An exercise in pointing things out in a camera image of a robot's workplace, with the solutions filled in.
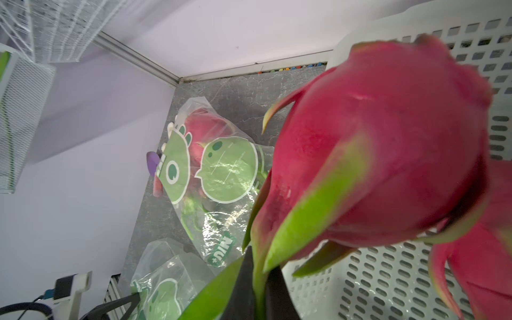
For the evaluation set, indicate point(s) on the pink dragon fruit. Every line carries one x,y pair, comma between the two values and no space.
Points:
360,160
481,260

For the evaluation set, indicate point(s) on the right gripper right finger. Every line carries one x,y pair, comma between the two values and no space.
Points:
278,304

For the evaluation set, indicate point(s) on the zip-top bag green print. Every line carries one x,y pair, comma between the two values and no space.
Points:
167,279
213,201

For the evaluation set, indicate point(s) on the white wire wall shelf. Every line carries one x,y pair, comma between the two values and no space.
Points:
54,31

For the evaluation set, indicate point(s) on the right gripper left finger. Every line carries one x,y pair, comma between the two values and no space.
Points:
241,305

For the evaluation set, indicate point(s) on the white mesh wall box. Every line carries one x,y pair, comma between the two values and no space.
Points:
25,87

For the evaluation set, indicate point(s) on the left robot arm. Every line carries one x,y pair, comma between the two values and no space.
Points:
99,312

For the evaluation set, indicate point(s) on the dragon fruit in far bag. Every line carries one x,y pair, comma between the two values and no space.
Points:
205,125

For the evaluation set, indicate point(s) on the white plastic basket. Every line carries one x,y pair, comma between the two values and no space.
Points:
400,200

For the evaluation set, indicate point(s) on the white vented cable duct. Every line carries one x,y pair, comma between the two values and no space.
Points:
113,294

